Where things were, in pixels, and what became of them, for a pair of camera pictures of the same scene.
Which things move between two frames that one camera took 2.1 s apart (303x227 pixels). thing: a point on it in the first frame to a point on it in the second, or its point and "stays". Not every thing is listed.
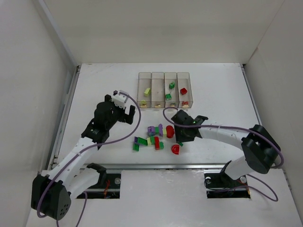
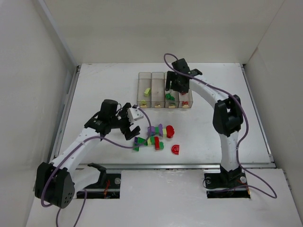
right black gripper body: (179, 136) to (177, 79)
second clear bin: (157, 91) stays
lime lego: (147, 91) stays
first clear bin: (144, 99) stays
